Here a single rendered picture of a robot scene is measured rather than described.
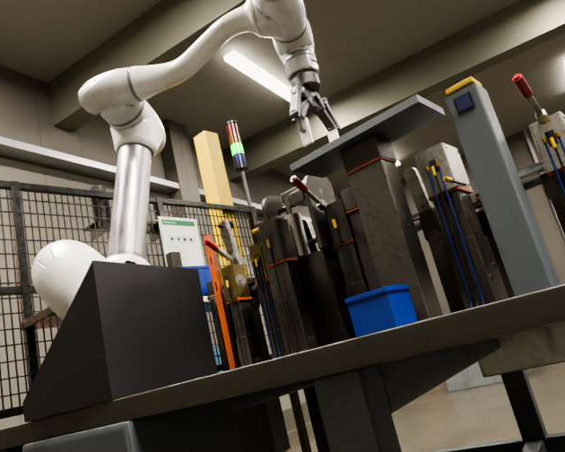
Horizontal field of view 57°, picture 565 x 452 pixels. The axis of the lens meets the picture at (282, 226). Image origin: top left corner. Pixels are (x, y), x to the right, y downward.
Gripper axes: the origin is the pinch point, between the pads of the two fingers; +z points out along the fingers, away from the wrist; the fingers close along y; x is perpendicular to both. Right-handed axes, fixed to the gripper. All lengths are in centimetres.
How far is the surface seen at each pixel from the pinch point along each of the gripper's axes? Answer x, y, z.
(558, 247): 96, 805, -28
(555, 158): -47, 11, 23
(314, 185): 12.2, 10.6, 4.6
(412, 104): -28.3, -7.9, 5.2
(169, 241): 111, 40, -13
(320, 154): -2.7, -7.1, 5.1
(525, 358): -10, 72, 67
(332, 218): 8.4, 9.0, 16.3
